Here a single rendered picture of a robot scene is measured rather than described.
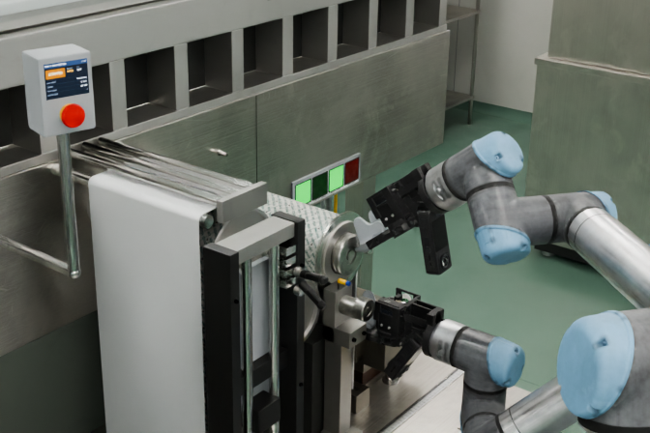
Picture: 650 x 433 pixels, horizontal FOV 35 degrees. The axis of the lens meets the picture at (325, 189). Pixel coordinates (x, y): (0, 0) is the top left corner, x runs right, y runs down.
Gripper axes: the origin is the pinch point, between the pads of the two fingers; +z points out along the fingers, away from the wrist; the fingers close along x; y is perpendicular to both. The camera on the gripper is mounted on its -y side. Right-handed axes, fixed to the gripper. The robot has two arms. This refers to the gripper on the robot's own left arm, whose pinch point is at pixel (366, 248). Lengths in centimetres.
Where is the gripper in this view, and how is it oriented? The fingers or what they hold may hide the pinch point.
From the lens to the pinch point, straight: 181.2
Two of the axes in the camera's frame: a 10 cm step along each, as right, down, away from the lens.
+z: -6.2, 4.2, 6.7
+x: -6.1, 2.9, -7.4
